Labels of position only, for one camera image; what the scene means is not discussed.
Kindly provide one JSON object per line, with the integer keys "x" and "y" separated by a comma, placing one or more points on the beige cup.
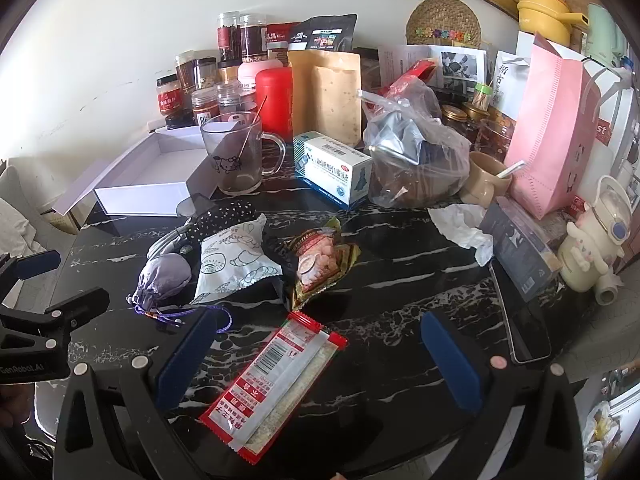
{"x": 480, "y": 180}

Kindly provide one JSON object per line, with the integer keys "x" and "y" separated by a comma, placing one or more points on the blue white medicine box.
{"x": 330, "y": 170}

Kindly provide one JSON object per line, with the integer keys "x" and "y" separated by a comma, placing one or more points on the white cloth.
{"x": 20, "y": 210}

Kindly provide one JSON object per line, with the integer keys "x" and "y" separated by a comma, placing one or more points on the large glass jar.
{"x": 495, "y": 137}

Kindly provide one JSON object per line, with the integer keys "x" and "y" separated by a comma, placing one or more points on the yellow pot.
{"x": 542, "y": 12}

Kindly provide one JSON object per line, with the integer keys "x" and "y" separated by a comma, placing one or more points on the glass mug with cat print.
{"x": 235, "y": 160}

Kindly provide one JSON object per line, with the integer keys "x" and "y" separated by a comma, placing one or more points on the red white snack packet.
{"x": 272, "y": 385}

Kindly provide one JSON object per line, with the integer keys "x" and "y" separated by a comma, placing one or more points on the black polka dot pouch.
{"x": 225, "y": 217}

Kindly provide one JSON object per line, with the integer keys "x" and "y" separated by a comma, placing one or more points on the brown label tall jar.
{"x": 184, "y": 70}

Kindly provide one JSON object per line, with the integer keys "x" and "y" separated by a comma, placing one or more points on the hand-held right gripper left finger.
{"x": 186, "y": 360}

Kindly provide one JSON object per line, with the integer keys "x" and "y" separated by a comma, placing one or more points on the kraft paper pouch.
{"x": 330, "y": 95}

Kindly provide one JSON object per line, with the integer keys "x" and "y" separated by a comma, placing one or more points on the mint green kettle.
{"x": 605, "y": 35}

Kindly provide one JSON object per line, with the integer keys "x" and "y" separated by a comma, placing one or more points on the clear plastic bag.
{"x": 415, "y": 160}

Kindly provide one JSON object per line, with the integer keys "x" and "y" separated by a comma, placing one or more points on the black oat pouch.
{"x": 325, "y": 32}

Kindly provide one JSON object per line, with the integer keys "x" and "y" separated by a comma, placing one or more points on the black lid jar with slices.
{"x": 205, "y": 75}

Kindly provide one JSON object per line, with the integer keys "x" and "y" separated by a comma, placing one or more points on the tall jar with dark label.
{"x": 252, "y": 35}

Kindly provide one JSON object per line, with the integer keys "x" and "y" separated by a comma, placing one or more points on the black smartphone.
{"x": 527, "y": 325}

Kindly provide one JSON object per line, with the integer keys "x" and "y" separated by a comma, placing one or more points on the thin metal stirrer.
{"x": 252, "y": 125}

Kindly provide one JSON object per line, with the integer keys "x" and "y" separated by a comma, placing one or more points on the red label seasoning jar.
{"x": 167, "y": 97}

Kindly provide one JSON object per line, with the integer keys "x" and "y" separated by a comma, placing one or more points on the tall jar with red label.
{"x": 229, "y": 35}

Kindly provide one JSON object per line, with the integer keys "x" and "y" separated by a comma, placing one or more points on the dark green jar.
{"x": 180, "y": 120}

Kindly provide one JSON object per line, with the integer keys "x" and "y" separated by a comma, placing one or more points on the pink paper bag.
{"x": 550, "y": 130}

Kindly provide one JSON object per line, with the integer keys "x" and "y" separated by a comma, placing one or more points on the white bread packet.
{"x": 232, "y": 260}

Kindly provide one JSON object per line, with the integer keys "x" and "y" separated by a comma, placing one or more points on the tan jar with black lid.
{"x": 229, "y": 72}

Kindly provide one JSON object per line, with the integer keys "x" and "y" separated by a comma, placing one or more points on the smoky transparent square box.
{"x": 195, "y": 206}

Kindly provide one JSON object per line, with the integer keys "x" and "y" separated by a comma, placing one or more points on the white gift box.
{"x": 150, "y": 180}

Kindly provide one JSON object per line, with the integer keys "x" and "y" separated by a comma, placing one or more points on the dark grey box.
{"x": 520, "y": 250}

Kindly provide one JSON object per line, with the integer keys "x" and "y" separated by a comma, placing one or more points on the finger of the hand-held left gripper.
{"x": 40, "y": 261}
{"x": 75, "y": 307}

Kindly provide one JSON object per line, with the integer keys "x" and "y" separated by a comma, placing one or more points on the wide jar with dark contents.
{"x": 231, "y": 97}

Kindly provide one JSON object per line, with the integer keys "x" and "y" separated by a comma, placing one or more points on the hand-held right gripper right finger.
{"x": 450, "y": 365}

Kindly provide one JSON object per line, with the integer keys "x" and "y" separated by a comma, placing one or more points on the red pouch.
{"x": 277, "y": 35}

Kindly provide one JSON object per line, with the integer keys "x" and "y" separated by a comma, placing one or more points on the orange jar with clear lid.
{"x": 205, "y": 105}

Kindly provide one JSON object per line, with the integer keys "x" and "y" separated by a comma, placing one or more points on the green cereal packet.
{"x": 315, "y": 265}

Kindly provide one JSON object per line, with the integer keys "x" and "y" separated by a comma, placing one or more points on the toothpick container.
{"x": 482, "y": 96}

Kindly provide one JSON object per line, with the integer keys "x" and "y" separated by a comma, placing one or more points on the printed paper sheets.
{"x": 460, "y": 67}

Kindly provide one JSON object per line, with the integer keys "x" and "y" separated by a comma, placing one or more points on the red canister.
{"x": 274, "y": 105}

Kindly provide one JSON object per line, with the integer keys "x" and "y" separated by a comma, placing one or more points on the cream character bottle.
{"x": 595, "y": 245}

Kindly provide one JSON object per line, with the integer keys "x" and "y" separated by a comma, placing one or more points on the white calligraphy paper bag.
{"x": 510, "y": 80}

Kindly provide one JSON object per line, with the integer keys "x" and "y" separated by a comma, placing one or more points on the small glass jar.
{"x": 457, "y": 117}

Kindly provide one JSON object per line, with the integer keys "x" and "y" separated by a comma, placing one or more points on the crumpled white tissue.
{"x": 462, "y": 227}

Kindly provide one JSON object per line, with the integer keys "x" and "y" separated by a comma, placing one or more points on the pink canister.
{"x": 257, "y": 67}

